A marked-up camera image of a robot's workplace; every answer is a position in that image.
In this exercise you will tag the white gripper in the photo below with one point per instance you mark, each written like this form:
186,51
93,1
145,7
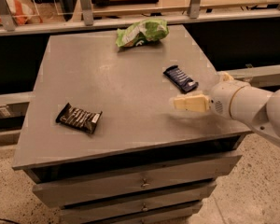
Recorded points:
221,98

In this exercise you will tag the blue rxbar blueberry wrapper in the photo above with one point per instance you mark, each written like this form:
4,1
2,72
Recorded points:
180,79

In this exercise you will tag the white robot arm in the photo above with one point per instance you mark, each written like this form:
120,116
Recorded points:
256,108

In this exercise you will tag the black rxbar chocolate wrapper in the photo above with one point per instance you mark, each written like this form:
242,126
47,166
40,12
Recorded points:
79,119

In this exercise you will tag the green chip bag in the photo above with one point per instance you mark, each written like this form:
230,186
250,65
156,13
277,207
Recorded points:
142,32

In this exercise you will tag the top grey drawer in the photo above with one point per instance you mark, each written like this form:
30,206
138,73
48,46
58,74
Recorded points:
156,175

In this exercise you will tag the grey drawer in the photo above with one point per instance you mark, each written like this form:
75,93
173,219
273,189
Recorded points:
156,175
155,215
138,203

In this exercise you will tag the grey drawer cabinet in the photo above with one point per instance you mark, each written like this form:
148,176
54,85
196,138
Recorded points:
138,125

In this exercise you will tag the bottom grey drawer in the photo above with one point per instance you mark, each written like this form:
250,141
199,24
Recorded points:
155,215

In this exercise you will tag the middle grey drawer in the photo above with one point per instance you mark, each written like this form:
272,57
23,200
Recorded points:
138,203

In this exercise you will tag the orange white cloth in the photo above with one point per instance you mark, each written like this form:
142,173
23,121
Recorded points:
22,13

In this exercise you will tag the right metal bracket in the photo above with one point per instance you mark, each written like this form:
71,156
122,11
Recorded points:
194,9

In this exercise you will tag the metal bracket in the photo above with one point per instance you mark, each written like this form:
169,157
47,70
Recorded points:
87,12
194,9
6,18

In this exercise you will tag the middle metal bracket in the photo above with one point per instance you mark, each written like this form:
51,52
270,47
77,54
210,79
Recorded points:
87,12

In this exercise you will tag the left metal bracket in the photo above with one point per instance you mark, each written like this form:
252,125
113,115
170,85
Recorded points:
6,18

